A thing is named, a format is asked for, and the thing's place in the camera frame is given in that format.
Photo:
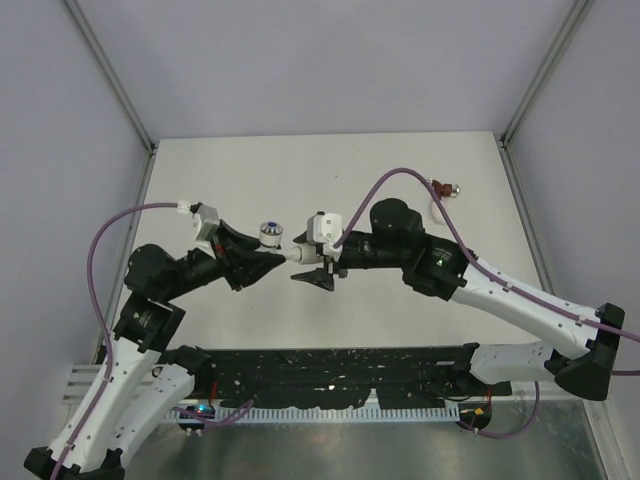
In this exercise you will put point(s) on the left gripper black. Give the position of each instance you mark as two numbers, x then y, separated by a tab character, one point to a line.
226	261

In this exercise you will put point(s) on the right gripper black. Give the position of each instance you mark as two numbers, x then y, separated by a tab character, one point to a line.
331	261

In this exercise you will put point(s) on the white elbow pipe fitting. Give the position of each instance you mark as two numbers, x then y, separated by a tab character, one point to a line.
305	254

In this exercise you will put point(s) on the white water faucet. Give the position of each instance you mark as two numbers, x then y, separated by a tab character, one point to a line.
270	237

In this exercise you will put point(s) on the red faucet with elbow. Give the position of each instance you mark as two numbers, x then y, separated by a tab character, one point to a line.
443	191

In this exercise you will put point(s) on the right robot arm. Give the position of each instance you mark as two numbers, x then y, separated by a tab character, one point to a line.
576	347

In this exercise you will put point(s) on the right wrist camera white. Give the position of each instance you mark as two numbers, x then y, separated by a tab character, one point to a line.
324	230

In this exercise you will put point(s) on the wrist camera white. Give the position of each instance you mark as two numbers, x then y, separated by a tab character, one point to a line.
324	230
205	220

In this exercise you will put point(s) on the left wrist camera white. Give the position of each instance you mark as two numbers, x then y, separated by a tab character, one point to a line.
205	220

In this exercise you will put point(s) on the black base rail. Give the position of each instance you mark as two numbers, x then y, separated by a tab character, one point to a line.
335	379

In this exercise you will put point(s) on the white slotted cable duct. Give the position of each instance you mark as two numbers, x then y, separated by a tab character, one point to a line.
369	413

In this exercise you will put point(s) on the left aluminium frame post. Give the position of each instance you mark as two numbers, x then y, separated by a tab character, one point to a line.
98	54

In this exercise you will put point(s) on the aluminium frame post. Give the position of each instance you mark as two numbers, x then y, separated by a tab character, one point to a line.
98	54
559	44

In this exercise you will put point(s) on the right aluminium frame post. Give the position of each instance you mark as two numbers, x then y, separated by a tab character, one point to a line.
559	44

